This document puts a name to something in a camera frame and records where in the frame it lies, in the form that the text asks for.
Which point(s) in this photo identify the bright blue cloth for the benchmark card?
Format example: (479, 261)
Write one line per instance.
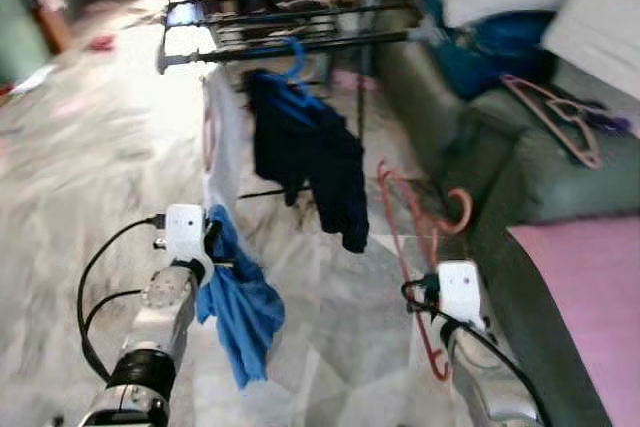
(245, 317)

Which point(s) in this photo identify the pink red clothes hanger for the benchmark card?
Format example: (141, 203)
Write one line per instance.
(463, 209)

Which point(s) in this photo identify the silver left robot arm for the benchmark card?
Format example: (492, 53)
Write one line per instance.
(165, 307)

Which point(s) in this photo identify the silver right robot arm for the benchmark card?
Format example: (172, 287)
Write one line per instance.
(490, 387)

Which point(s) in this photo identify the blue plastic clothes hanger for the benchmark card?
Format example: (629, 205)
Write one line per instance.
(295, 72)

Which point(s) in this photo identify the pink hanger with notches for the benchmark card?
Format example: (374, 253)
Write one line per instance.
(575, 137)

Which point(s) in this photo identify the purple clothes hanger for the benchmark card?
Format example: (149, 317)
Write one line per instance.
(610, 124)

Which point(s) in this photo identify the white sleeveless top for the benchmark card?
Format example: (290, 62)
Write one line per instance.
(225, 137)

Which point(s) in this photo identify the navy blue long garment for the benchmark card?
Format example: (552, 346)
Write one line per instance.
(310, 157)

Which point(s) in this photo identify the pink fabric mat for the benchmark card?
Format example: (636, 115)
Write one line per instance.
(590, 317)

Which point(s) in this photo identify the green leather sofa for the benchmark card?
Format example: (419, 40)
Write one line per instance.
(560, 177)

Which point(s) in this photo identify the black metal drying rack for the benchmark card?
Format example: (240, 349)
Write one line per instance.
(362, 97)

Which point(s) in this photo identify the small red cloth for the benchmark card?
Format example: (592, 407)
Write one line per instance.
(101, 43)

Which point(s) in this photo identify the black rod grey end caps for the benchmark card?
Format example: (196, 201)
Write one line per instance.
(350, 41)

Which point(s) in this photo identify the blue bag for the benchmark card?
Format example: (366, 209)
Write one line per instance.
(500, 47)

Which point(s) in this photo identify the green cabinet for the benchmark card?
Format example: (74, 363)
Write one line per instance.
(20, 37)

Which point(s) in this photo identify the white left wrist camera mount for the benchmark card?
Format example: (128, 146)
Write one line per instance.
(186, 232)

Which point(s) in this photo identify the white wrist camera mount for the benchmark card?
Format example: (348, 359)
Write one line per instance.
(186, 232)
(460, 292)

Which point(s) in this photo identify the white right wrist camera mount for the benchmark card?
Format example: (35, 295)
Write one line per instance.
(460, 292)

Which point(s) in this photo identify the brown wooden post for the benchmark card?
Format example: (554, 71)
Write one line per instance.
(55, 32)

